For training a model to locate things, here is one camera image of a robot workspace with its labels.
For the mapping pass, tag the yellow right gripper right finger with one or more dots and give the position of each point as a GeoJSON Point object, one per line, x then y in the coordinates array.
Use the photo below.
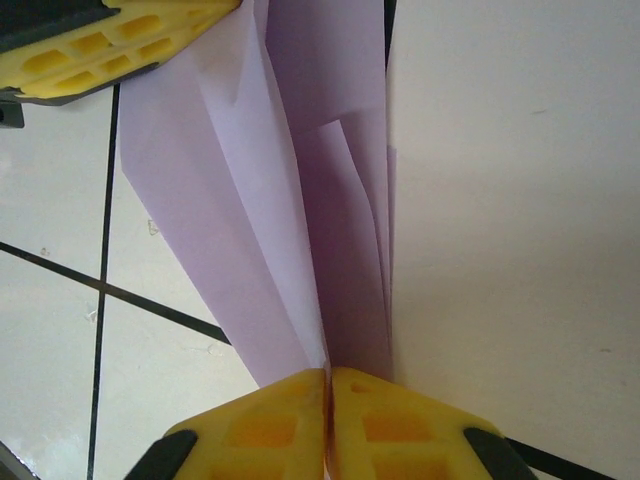
{"type": "Point", "coordinates": [400, 440]}

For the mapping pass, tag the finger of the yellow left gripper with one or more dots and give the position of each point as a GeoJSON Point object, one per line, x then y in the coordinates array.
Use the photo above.
{"type": "Point", "coordinates": [100, 30]}
{"type": "Point", "coordinates": [115, 70]}

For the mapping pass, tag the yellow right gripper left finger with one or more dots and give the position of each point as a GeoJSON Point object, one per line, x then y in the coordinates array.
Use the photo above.
{"type": "Point", "coordinates": [260, 440]}

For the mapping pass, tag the lilac paper sheet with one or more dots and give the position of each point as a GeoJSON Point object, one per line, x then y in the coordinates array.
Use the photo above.
{"type": "Point", "coordinates": [280, 200]}

